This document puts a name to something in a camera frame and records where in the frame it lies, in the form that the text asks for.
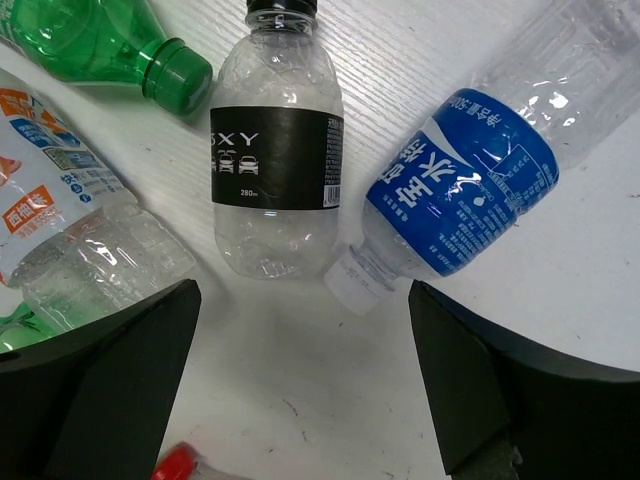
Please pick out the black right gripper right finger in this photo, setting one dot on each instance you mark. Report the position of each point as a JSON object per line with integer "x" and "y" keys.
{"x": 506, "y": 407}

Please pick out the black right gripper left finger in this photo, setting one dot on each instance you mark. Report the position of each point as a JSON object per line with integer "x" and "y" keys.
{"x": 94, "y": 403}

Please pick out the clear bottle blue label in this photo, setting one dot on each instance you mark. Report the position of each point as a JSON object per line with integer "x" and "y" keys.
{"x": 549, "y": 95}

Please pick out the green plastic bottle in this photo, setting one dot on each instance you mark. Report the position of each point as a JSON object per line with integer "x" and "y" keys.
{"x": 108, "y": 42}
{"x": 21, "y": 328}

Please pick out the clear bottle red cap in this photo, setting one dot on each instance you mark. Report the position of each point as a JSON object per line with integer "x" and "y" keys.
{"x": 183, "y": 462}

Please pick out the clear bottle white orange label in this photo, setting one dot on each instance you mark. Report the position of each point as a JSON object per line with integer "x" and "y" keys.
{"x": 74, "y": 239}

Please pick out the clear bottle black label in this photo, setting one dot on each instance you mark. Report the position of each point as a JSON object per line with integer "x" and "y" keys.
{"x": 277, "y": 130}

